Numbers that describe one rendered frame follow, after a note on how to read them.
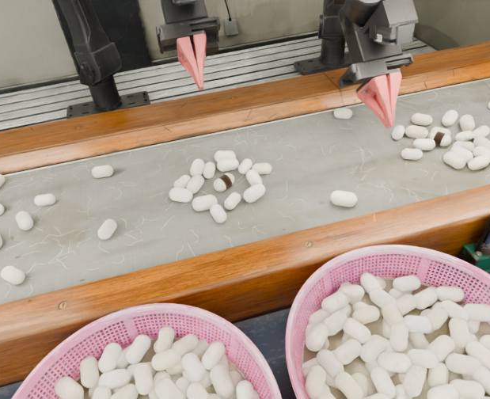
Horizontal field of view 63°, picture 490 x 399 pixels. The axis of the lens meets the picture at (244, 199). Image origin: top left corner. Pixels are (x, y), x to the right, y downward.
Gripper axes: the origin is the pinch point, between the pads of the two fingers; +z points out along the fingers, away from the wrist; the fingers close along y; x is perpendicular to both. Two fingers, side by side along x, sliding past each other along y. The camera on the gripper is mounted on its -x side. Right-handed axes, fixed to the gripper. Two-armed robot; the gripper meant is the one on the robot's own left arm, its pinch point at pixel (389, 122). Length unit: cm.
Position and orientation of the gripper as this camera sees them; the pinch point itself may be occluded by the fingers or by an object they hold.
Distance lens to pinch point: 67.9
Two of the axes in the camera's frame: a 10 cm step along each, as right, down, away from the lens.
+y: 9.6, -2.3, 1.5
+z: 2.4, 9.7, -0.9
